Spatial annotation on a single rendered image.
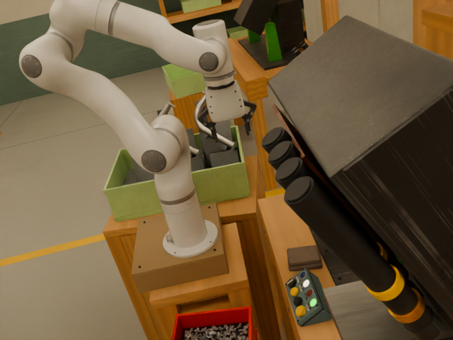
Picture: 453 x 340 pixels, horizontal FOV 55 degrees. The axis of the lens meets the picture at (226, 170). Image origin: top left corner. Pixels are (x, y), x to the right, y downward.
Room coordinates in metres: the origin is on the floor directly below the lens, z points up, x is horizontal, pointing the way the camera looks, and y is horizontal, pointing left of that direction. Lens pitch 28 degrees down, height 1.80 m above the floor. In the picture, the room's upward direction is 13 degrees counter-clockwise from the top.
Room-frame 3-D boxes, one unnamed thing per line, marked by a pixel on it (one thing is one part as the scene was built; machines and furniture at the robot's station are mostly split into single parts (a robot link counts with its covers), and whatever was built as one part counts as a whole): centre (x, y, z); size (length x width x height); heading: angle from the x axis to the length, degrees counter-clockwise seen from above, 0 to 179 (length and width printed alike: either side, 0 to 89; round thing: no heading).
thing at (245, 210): (1.81, 0.21, 0.39); 0.68 x 0.52 x 0.79; 80
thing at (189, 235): (1.21, 0.17, 1.03); 0.19 x 0.19 x 0.18
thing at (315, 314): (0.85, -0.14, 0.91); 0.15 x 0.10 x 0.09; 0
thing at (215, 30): (1.15, -0.04, 1.55); 0.09 x 0.08 x 0.13; 169
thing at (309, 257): (1.01, -0.17, 0.91); 0.10 x 0.08 x 0.03; 80
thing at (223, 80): (1.16, -0.04, 1.47); 0.09 x 0.08 x 0.03; 89
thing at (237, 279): (1.21, 0.17, 0.83); 0.32 x 0.32 x 0.04; 0
